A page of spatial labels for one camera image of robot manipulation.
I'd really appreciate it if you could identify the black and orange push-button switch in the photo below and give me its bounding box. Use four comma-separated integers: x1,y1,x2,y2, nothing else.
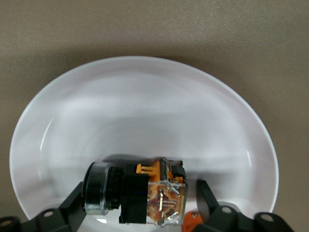
83,157,189,228

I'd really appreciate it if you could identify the pale pink round plate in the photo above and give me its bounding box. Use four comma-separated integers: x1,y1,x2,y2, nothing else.
9,56,280,232

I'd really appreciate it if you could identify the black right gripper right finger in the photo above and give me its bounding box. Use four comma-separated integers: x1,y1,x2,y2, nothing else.
196,179,295,232

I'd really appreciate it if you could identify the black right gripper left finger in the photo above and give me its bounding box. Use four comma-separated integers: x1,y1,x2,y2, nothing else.
0,181,87,232

